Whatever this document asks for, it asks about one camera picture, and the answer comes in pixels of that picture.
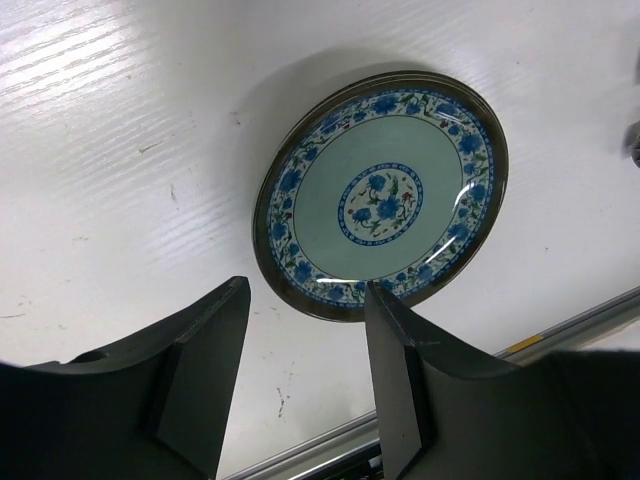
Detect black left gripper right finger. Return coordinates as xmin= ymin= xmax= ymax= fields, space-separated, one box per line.
xmin=364 ymin=282 xmax=639 ymax=479

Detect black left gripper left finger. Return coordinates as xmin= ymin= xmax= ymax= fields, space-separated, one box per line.
xmin=1 ymin=276 xmax=250 ymax=479

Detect aluminium table edge rail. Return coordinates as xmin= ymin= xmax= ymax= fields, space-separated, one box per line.
xmin=240 ymin=283 xmax=639 ymax=479

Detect grey wire dish rack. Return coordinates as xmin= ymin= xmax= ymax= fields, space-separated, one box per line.
xmin=623 ymin=121 xmax=640 ymax=167

